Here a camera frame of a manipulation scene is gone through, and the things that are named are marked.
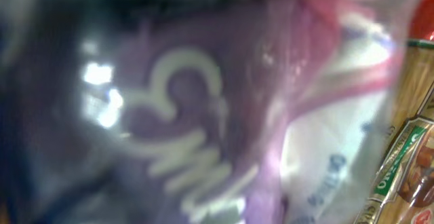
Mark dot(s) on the Kleenex tissue multipack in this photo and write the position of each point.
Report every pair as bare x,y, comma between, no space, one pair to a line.
195,111

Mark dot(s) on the spaghetti pasta package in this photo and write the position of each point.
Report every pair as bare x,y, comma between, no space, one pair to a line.
403,188

